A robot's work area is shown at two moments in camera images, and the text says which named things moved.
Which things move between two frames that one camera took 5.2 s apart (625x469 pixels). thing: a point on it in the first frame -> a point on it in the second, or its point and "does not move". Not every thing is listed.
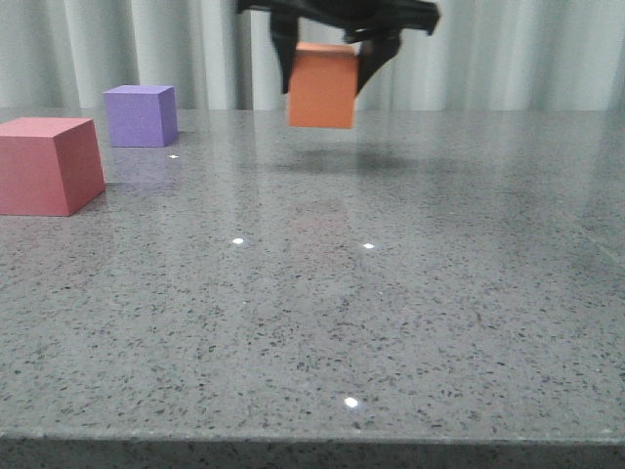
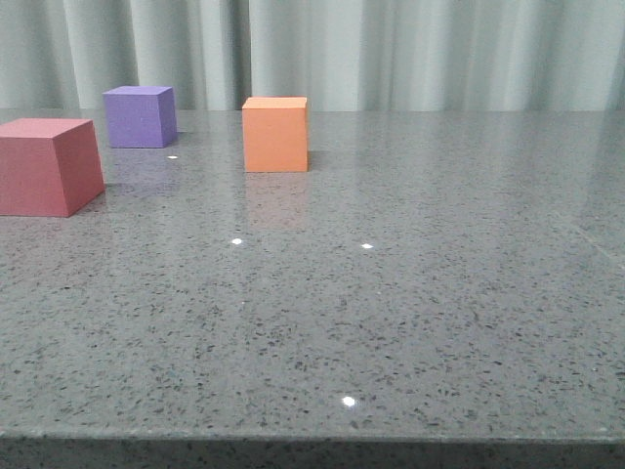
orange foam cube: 322,85 -> 275,134
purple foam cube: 142,115 does not move
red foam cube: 49,166 does not move
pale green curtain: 61,55 does not move
